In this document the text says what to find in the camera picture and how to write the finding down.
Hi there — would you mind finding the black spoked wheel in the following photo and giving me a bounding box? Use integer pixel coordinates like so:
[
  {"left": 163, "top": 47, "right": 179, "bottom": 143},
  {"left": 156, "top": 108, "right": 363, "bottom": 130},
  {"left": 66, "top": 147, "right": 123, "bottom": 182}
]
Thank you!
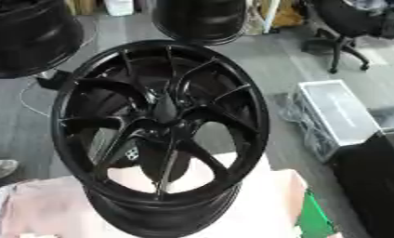
[{"left": 48, "top": 39, "right": 272, "bottom": 238}]

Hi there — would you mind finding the black wheel rim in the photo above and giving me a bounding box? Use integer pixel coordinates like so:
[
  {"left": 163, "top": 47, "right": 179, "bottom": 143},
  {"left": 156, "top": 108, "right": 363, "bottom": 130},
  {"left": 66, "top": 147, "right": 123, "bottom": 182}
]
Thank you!
[
  {"left": 151, "top": 0, "right": 249, "bottom": 46},
  {"left": 0, "top": 0, "right": 86, "bottom": 79}
]

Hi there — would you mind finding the tan cardboard box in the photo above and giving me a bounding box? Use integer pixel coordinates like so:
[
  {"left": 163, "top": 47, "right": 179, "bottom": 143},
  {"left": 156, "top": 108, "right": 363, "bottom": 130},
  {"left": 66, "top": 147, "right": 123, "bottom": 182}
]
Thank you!
[{"left": 256, "top": 0, "right": 307, "bottom": 28}]

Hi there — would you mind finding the clear plastic storage crate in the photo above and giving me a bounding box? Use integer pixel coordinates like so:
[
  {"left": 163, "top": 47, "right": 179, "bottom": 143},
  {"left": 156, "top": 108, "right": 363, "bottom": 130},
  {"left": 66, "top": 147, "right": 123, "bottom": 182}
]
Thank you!
[{"left": 276, "top": 79, "right": 385, "bottom": 164}]

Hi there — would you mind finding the green box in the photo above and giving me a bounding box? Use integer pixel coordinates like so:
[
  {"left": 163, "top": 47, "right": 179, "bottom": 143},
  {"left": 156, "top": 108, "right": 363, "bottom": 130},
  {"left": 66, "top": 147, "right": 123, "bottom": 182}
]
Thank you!
[{"left": 295, "top": 189, "right": 337, "bottom": 238}]

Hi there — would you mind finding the black office chair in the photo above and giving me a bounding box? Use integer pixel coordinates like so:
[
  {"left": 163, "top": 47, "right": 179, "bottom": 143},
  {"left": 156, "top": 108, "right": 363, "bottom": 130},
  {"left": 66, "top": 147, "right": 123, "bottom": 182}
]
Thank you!
[{"left": 301, "top": 0, "right": 394, "bottom": 74}]

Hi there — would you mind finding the black cabinet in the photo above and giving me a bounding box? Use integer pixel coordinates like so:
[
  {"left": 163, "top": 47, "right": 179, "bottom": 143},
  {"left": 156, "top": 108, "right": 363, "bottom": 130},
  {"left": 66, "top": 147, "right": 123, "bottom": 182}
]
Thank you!
[{"left": 330, "top": 131, "right": 394, "bottom": 238}]

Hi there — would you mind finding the white cable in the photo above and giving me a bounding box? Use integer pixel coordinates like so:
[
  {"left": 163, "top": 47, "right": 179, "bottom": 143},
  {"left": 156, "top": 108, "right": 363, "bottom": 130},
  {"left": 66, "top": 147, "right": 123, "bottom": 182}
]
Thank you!
[{"left": 18, "top": 81, "right": 54, "bottom": 118}]

